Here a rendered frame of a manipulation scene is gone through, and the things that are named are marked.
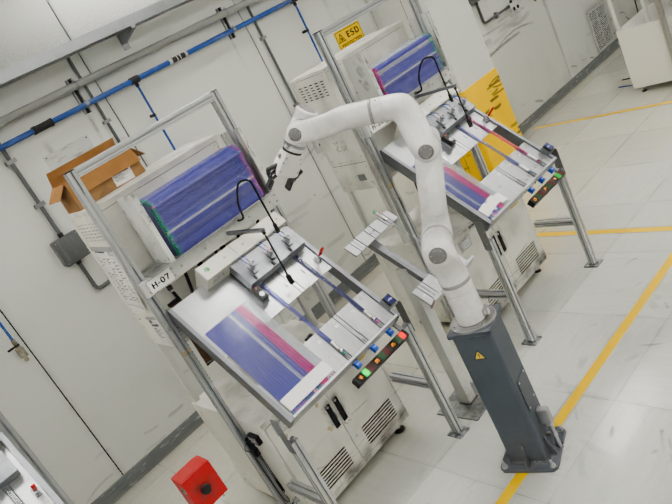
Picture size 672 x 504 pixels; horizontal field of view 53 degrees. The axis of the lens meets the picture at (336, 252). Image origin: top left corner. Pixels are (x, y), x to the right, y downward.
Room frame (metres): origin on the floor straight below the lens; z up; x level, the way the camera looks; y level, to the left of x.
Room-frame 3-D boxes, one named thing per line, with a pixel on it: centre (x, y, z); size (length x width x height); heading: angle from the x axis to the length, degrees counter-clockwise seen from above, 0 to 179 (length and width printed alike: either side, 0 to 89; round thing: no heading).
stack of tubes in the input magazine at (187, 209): (2.92, 0.41, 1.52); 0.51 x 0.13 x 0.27; 124
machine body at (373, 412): (2.98, 0.53, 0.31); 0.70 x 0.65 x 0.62; 124
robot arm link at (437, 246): (2.30, -0.35, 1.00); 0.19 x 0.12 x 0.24; 162
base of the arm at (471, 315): (2.33, -0.36, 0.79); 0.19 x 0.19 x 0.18
